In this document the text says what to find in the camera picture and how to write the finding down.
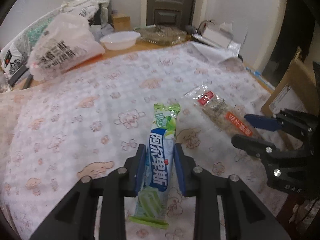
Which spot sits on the dark brown door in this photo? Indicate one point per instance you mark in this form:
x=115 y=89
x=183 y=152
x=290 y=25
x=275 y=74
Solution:
x=170 y=5

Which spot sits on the green and blue candy packet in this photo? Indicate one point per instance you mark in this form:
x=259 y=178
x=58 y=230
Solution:
x=160 y=140

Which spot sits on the black flat case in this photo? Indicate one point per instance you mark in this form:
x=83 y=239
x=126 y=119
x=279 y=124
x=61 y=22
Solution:
x=17 y=76

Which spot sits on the printed white blanket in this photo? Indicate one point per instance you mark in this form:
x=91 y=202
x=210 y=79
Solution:
x=87 y=117

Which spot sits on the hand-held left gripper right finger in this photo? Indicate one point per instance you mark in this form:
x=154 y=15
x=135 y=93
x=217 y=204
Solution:
x=179 y=167

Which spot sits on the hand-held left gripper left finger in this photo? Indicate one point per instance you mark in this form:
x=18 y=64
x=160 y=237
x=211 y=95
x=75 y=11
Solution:
x=142 y=165

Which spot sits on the seed brittle packet red label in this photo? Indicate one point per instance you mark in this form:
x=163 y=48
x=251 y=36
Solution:
x=217 y=110

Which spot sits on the white plastic bag black print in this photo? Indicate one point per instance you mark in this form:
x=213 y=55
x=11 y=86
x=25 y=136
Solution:
x=62 y=45

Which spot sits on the blue paper strip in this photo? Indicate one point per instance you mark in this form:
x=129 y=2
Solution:
x=253 y=71

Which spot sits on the open white box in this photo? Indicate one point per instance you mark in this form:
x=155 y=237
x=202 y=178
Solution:
x=217 y=33

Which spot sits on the small brown cardboard box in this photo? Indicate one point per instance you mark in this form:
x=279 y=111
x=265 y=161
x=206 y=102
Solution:
x=121 y=22

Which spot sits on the silver foil sheet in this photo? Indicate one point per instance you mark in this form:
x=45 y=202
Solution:
x=217 y=52

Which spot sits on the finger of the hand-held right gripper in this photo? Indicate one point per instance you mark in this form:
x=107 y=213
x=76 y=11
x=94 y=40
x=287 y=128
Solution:
x=252 y=145
x=260 y=122

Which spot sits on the large labelled cardboard box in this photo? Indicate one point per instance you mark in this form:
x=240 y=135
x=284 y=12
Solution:
x=287 y=97

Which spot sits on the white tote bag tree print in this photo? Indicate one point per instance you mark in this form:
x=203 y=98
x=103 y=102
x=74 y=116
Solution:
x=85 y=7

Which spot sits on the white plastic bowl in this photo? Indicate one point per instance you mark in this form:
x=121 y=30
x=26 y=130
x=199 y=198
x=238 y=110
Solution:
x=117 y=40

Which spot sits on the white sack green print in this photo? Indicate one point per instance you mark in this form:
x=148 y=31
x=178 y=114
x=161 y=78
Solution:
x=25 y=32

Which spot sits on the clear glass tray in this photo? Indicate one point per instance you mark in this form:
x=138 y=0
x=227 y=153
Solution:
x=160 y=35

